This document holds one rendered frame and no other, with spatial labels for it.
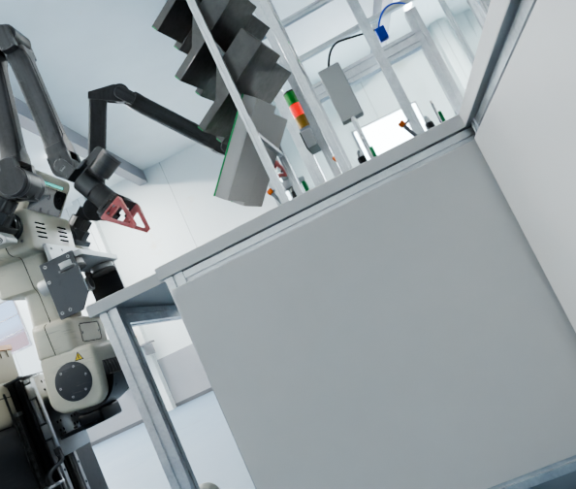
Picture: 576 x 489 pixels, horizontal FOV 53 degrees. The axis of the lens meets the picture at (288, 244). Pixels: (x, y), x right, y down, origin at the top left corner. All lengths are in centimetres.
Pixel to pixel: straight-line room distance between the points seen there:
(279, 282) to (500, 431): 53
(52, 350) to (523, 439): 117
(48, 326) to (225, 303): 60
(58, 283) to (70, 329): 13
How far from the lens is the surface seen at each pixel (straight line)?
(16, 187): 160
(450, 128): 124
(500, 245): 122
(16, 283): 179
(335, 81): 311
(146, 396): 143
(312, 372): 125
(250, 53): 160
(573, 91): 65
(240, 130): 157
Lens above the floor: 63
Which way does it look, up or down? 7 degrees up
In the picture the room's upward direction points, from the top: 25 degrees counter-clockwise
